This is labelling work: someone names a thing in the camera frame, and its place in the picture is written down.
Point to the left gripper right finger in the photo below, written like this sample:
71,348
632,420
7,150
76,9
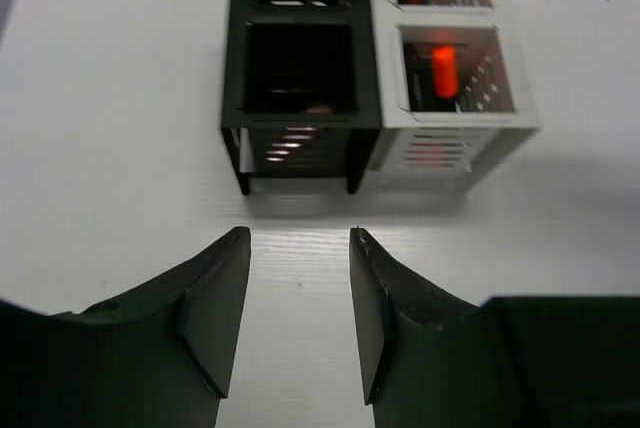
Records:
431,359

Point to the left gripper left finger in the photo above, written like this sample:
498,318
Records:
158,355

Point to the orange black highlighter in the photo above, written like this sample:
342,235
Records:
444,70

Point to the pink translucent small tube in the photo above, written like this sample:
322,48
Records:
295,138

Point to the white mesh organizer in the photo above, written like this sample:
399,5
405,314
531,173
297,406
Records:
455,97

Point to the black mesh organizer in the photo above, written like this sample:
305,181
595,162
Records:
282,56

